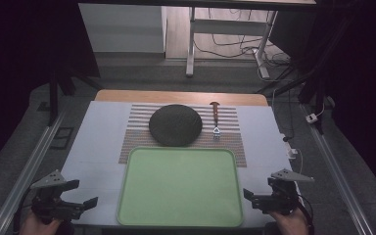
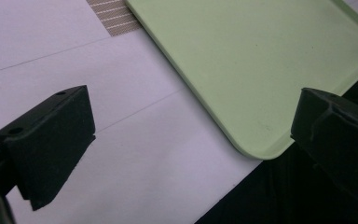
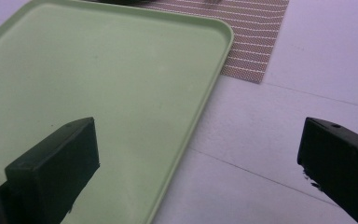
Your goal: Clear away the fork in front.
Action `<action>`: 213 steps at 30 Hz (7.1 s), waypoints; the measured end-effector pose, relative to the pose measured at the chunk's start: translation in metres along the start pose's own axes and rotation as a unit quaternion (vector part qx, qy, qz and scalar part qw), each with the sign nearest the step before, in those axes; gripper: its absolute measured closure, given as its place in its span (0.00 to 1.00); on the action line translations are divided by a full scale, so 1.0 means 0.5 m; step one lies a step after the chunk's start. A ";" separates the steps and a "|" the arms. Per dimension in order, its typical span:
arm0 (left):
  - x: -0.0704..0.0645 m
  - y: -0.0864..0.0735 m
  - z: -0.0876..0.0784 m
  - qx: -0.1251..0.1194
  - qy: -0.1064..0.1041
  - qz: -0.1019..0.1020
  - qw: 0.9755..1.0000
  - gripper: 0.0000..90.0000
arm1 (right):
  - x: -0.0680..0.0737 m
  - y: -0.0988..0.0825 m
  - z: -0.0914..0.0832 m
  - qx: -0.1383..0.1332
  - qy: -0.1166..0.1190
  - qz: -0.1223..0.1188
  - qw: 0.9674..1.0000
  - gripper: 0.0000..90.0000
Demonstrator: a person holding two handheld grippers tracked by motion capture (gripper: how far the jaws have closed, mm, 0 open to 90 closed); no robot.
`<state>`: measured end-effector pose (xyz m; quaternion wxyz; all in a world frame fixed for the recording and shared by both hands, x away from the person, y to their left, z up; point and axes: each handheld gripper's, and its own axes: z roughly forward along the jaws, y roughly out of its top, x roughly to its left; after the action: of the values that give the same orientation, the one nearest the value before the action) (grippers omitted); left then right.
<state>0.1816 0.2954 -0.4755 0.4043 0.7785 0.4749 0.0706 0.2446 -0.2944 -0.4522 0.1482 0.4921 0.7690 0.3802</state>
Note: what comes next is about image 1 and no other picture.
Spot black floor cables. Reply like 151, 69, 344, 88
193, 8, 292, 82

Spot black floor grille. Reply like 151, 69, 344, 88
49, 126, 75, 151

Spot black stand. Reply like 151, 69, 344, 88
45, 62, 104, 127
257, 62, 329, 135

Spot wooden table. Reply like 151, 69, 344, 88
93, 89, 269, 108

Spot striped woven placemat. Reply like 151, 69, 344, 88
117, 103, 248, 168

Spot green plastic tray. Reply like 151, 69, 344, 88
116, 146, 245, 228

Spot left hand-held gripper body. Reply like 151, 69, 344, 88
29, 168, 83, 225

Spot wooden-handled fork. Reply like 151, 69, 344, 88
209, 101, 222, 141

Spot person's right hand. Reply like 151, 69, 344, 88
268, 208, 309, 235

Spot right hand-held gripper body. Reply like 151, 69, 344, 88
263, 167, 315, 217

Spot white plug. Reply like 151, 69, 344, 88
285, 146, 300, 161

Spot metal floor rail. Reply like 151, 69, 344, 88
300, 103, 375, 235
0, 109, 67, 235

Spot white cabinet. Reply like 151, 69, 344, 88
77, 3, 168, 55

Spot white table cover sheet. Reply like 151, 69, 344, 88
58, 100, 303, 229

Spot dark round plate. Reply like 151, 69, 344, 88
148, 103, 204, 148

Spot white desk frame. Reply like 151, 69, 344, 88
185, 6, 279, 80

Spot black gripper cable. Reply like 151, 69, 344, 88
294, 182, 315, 235
12, 190, 35, 234

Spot person's left hand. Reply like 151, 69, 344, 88
19, 210, 64, 235

